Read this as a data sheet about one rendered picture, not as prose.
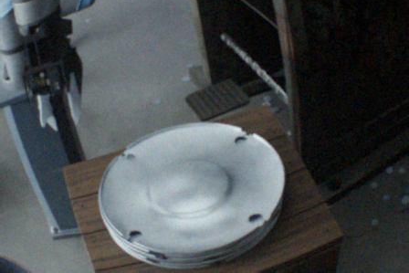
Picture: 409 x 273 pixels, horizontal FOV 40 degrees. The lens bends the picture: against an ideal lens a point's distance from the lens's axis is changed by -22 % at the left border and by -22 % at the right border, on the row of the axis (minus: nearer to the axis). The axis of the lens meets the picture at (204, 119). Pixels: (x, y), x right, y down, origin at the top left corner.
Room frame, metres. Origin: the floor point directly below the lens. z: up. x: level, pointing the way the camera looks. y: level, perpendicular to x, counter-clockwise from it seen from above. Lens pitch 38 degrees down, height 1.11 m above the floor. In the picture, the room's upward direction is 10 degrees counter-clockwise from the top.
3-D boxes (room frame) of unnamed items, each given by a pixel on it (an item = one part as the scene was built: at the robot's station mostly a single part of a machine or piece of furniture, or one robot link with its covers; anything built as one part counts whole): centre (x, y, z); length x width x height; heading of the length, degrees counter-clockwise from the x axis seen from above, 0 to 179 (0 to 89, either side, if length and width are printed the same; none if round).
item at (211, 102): (1.33, -0.26, 0.14); 0.59 x 0.10 x 0.05; 108
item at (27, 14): (0.73, 0.20, 0.79); 0.08 x 0.08 x 0.05
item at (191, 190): (0.74, 0.04, 0.40); 0.29 x 0.29 x 0.01
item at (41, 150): (1.12, 0.37, 0.23); 0.19 x 0.19 x 0.45; 7
